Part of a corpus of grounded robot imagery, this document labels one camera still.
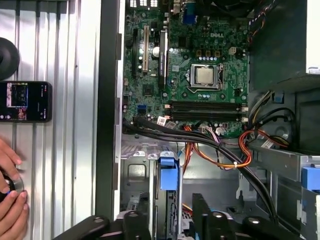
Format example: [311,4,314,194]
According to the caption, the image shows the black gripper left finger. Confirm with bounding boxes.
[53,211,152,240]

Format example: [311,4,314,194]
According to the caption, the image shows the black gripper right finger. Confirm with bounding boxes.
[199,211,301,240]

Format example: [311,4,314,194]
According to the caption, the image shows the hard disk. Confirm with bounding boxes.
[156,150,210,240]

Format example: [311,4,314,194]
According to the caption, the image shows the round black tool blue ring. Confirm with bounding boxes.
[0,168,25,204]

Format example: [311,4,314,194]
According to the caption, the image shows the metal disk bay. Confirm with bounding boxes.
[120,142,241,226]

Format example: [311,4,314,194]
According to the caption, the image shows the person's hand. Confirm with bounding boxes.
[0,136,30,240]

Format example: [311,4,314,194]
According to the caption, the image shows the metal optical drive cage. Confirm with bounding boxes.
[246,139,320,240]

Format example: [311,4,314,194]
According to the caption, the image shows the blue drive cage latch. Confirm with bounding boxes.
[301,166,320,194]

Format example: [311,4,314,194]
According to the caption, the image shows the black RAM slot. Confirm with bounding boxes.
[169,111,248,123]
[169,99,248,112]

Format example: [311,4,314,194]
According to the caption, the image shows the black PC case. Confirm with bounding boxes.
[94,0,320,240]

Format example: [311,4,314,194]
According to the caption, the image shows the silver CPU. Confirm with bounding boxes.
[195,66,219,85]

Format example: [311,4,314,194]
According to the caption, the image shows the black smartphone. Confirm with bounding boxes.
[0,80,53,124]

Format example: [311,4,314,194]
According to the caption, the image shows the black expansion slot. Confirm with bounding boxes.
[131,27,139,79]

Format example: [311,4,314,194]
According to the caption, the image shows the white expansion slot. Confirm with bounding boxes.
[141,24,150,74]

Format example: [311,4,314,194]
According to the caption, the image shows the green motherboard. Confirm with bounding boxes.
[122,0,251,139]

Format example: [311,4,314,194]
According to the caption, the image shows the black round disc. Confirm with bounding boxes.
[0,36,21,80]

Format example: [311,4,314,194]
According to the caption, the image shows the black cable bundle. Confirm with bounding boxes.
[122,116,280,225]

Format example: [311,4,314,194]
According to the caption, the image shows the orange wire bundle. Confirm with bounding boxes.
[182,126,253,172]

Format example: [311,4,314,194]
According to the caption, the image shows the yellow black wire bundle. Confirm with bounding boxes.
[247,89,297,148]

